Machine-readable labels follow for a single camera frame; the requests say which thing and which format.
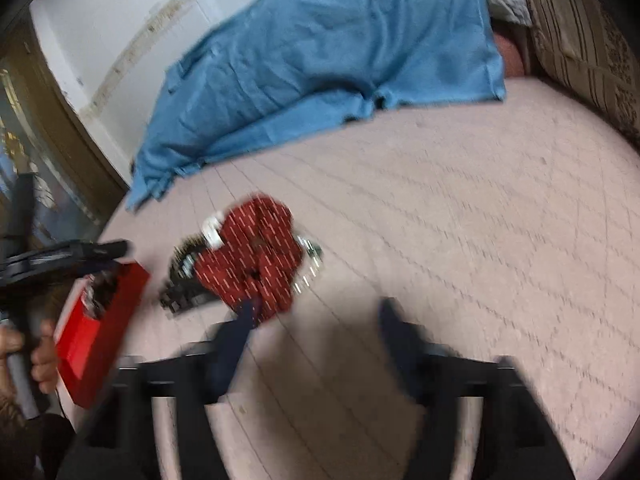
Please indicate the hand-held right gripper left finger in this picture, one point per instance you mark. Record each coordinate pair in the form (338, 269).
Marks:
(232, 347)

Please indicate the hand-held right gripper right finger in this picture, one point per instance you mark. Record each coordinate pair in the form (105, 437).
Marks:
(400, 345)

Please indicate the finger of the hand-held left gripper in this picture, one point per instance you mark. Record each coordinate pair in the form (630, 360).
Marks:
(102, 252)

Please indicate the black hair claw clip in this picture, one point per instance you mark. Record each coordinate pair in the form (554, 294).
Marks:
(182, 292)

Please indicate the red dotted scrunchie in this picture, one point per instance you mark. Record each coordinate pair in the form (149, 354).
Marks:
(250, 260)

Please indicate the red box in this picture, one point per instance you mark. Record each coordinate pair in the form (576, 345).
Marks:
(95, 350)

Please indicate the person's left forearm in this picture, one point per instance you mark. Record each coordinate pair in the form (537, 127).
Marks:
(22, 442)

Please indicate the person's left hand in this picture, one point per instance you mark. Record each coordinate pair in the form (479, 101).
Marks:
(44, 360)

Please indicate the wooden door with glass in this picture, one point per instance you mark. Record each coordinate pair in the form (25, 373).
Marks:
(40, 125)

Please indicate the blue cloth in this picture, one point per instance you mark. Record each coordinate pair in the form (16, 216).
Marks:
(310, 60)

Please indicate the pink pillow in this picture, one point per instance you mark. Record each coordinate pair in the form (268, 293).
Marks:
(510, 55)

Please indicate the striped beige pillow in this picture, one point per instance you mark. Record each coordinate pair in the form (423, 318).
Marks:
(580, 35)

